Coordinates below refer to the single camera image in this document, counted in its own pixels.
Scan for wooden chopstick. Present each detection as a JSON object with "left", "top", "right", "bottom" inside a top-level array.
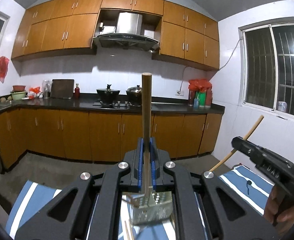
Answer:
[
  {"left": 142, "top": 73, "right": 152, "bottom": 202},
  {"left": 124, "top": 221, "right": 135, "bottom": 240},
  {"left": 209, "top": 115, "right": 264, "bottom": 172}
]

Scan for person's right hand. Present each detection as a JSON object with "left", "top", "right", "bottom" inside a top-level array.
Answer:
[{"left": 263, "top": 186, "right": 294, "bottom": 233}]

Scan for blue white striped tablecloth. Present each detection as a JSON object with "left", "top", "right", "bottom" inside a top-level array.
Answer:
[{"left": 6, "top": 161, "right": 279, "bottom": 239}]

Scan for gas stove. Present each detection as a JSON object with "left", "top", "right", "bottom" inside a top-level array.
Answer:
[{"left": 93, "top": 101, "right": 141, "bottom": 110}]

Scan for black lidded wok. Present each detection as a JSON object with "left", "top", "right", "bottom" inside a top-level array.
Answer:
[{"left": 126, "top": 85, "right": 142, "bottom": 106}]

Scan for green perforated utensil holder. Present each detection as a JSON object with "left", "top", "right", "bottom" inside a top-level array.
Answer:
[{"left": 122, "top": 191, "right": 173, "bottom": 225}]

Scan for wooden lower cabinets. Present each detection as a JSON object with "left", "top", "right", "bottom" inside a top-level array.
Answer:
[{"left": 0, "top": 108, "right": 222, "bottom": 168}]

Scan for wooden cabinets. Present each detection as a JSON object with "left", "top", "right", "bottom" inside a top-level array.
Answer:
[
  {"left": 0, "top": 108, "right": 222, "bottom": 168},
  {"left": 12, "top": 0, "right": 220, "bottom": 70}
]

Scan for plastic bottle on sill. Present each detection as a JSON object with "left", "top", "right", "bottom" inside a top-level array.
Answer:
[{"left": 278, "top": 101, "right": 287, "bottom": 113}]

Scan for red bag of bottles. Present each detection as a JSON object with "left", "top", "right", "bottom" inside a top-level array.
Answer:
[{"left": 188, "top": 79, "right": 213, "bottom": 109}]

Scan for red bottle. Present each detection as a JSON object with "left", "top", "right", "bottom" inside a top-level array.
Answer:
[{"left": 74, "top": 83, "right": 80, "bottom": 100}]

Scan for dark wooden cutting board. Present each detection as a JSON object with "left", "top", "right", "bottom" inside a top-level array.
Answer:
[{"left": 51, "top": 79, "right": 74, "bottom": 99}]

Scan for steel range hood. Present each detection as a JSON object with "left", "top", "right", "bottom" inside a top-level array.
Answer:
[{"left": 92, "top": 9, "right": 162, "bottom": 53}]

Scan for clear bag jar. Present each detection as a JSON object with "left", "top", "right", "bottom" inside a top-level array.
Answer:
[{"left": 42, "top": 80, "right": 52, "bottom": 99}]

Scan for wooden upper cabinets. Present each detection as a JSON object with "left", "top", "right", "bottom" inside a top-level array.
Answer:
[{"left": 12, "top": 0, "right": 220, "bottom": 70}]

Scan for orange plastic bag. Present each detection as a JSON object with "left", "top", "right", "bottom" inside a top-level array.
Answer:
[{"left": 27, "top": 87, "right": 41, "bottom": 99}]

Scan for right barred window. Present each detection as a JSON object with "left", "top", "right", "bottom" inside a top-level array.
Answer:
[{"left": 241, "top": 17, "right": 294, "bottom": 116}]

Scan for green basin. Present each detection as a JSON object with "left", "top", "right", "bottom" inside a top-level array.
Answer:
[{"left": 11, "top": 91, "right": 27, "bottom": 101}]

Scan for red basin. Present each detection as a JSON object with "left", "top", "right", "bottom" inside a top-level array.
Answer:
[{"left": 13, "top": 85, "right": 26, "bottom": 92}]

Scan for black wok with handle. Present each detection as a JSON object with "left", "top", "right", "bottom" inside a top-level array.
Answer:
[{"left": 97, "top": 84, "right": 120, "bottom": 105}]

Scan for wall socket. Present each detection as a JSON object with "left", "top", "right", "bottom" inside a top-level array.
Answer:
[{"left": 176, "top": 90, "right": 184, "bottom": 96}]

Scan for white power cable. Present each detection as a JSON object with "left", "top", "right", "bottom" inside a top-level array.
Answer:
[{"left": 178, "top": 38, "right": 242, "bottom": 94}]

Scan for red plastic bag on wall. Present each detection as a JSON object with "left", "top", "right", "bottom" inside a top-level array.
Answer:
[{"left": 0, "top": 56, "right": 9, "bottom": 83}]

